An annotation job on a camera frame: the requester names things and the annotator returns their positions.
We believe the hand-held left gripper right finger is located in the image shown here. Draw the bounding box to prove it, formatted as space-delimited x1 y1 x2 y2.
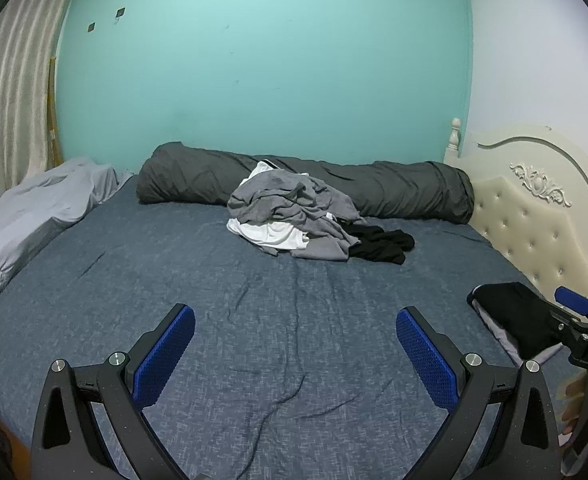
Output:
395 306 561 480

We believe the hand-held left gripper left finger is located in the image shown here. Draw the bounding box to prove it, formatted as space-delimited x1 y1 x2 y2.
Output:
30 304 196 480

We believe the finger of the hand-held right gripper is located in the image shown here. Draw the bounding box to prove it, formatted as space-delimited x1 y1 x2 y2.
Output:
549 307 588 343
554 286 588 320

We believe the black garment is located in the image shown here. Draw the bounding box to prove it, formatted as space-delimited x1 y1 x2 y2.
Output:
466 282 567 361
341 220 416 266

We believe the grey sweater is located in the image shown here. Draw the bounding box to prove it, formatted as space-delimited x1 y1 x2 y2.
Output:
226 172 367 226

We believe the person's right hand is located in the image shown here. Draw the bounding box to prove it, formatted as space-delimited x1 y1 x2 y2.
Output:
560 376 587 438

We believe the folded light grey garment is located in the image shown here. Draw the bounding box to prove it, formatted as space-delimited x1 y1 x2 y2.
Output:
476 307 567 368

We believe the cream tufted headboard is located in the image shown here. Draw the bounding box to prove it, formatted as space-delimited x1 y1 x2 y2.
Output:
444 130 588 307

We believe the bed with blue sheet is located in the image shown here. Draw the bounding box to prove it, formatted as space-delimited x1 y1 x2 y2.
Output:
0 172 575 480

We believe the white garment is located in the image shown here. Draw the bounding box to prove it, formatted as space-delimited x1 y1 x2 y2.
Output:
226 159 336 253

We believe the dark grey rolled duvet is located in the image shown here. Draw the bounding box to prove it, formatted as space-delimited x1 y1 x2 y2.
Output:
135 141 476 225

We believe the cream bedpost finial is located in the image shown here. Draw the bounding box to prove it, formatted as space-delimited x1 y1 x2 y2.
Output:
444 117 463 163

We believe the light grey blanket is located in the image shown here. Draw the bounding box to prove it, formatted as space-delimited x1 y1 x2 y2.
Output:
0 156 135 321

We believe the striped beige curtain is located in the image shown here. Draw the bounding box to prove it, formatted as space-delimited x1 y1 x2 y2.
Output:
0 0 90 241

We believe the wooden frame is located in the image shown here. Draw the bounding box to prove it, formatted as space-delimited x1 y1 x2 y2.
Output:
48 57 67 167

